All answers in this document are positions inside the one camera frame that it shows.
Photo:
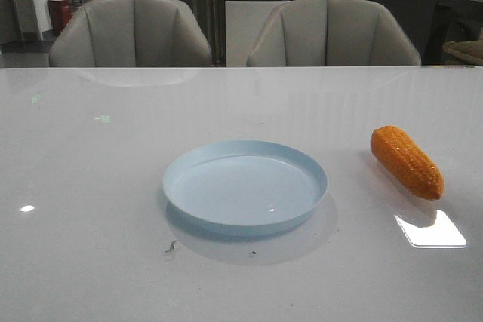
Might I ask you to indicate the light blue round plate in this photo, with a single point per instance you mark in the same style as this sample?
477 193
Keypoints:
245 187

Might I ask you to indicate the orange plastic corn cob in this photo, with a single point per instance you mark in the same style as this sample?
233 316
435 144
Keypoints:
407 162

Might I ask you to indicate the beige armchair on right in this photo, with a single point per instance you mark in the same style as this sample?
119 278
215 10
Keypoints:
332 33

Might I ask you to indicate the beige armchair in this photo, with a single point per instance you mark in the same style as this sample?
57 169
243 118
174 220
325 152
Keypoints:
332 33
131 33

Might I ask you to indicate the beige armchair on left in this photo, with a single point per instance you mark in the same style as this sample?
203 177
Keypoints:
131 33

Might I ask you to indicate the red trash bin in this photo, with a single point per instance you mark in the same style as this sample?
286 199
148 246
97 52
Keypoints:
60 14

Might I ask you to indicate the dark side table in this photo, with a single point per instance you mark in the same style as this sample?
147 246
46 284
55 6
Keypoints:
452 20

